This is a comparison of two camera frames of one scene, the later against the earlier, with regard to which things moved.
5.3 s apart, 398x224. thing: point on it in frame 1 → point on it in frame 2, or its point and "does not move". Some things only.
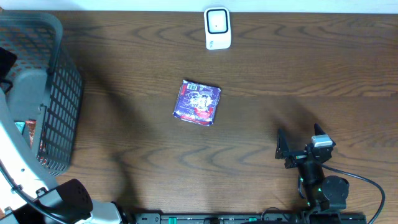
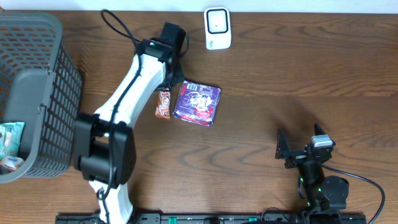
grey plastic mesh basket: x=43 y=91 does not move
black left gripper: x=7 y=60 → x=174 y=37
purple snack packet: x=197 y=102 does not move
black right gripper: x=296 y=158 does not move
